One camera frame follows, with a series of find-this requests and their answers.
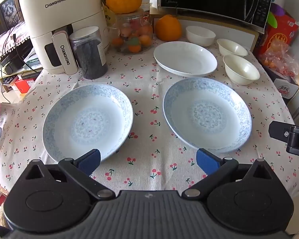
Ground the red cardboard box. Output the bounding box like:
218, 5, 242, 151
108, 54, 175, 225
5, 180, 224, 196
258, 14, 299, 60

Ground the stack of paper cups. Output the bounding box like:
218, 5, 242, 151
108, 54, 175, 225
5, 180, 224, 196
140, 0, 152, 23

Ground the glass jar of small oranges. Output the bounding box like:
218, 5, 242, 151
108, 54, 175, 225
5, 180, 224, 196
109, 9, 154, 54

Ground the white bowl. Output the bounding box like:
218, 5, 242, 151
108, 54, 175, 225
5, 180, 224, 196
185, 26, 216, 47

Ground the black cable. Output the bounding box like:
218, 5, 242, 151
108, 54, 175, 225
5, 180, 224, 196
0, 31, 17, 80

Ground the small red box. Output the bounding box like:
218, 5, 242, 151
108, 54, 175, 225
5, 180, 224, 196
14, 78, 37, 94

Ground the clear jar with dark contents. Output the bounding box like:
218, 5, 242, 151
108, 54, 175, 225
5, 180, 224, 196
69, 26, 108, 80

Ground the bag of red snacks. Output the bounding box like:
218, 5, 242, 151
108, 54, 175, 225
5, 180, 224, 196
259, 38, 299, 79

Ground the cherry print tablecloth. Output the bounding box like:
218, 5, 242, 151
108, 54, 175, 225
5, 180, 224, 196
0, 22, 299, 200

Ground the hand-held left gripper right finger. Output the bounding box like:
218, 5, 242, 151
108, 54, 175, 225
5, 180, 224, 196
181, 148, 277, 201

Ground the black printer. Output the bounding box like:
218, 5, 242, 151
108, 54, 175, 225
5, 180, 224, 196
0, 38, 35, 75

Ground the cream air fryer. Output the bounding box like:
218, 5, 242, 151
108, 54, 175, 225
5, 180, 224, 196
19, 0, 109, 75

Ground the dark and white carton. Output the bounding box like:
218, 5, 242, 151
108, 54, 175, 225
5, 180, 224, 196
264, 66, 299, 105

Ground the framed animal picture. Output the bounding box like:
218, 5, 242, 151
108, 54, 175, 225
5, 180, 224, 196
0, 0, 22, 30

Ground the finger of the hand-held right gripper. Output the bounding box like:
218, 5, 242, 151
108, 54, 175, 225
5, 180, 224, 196
268, 120, 299, 159

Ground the blue patterned plate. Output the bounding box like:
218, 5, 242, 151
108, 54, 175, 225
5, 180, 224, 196
42, 84, 134, 164
162, 77, 253, 154

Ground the plain white plate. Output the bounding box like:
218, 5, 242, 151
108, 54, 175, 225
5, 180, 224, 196
153, 41, 218, 78

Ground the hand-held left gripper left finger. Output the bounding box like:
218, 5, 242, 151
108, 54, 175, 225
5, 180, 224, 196
22, 149, 116, 201

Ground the pink lace cloth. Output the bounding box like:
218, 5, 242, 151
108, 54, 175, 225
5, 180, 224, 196
0, 21, 32, 55

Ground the black microwave oven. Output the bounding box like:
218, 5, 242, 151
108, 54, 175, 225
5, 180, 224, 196
157, 0, 274, 33

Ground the cream bowl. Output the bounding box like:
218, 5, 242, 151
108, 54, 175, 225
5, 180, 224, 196
216, 38, 249, 57
223, 54, 261, 85

